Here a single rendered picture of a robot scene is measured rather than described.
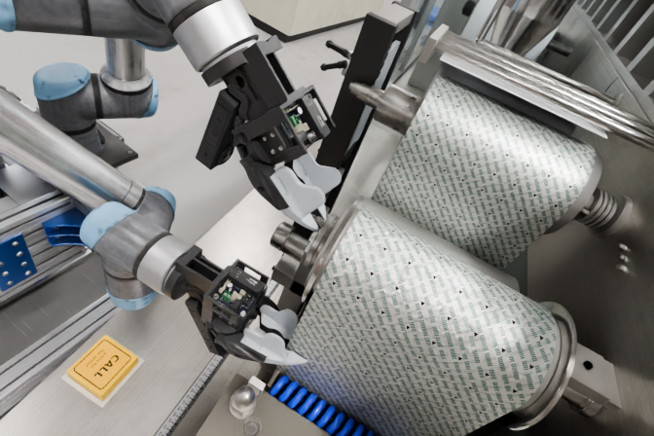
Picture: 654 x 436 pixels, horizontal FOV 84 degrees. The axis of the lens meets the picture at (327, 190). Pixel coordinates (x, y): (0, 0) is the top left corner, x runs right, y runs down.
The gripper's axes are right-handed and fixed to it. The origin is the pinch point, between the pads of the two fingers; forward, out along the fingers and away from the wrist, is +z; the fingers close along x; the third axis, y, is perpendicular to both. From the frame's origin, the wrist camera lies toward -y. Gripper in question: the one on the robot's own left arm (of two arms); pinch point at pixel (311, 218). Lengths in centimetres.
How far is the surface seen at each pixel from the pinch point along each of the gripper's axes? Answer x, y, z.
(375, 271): -4.8, 8.2, 5.4
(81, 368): -18.8, -40.0, 6.0
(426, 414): -6.9, 5.7, 26.0
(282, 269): 0.8, -11.0, 7.4
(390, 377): -6.9, 3.9, 19.5
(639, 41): 78, 43, 16
